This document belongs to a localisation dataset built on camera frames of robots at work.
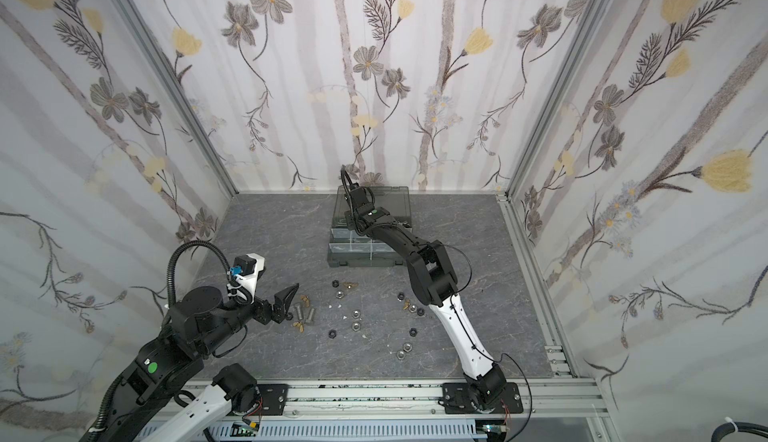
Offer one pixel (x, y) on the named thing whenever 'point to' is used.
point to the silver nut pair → (407, 348)
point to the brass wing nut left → (300, 325)
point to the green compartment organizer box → (349, 248)
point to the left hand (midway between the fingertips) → (277, 271)
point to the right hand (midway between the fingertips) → (351, 201)
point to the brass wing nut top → (350, 285)
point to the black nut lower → (332, 333)
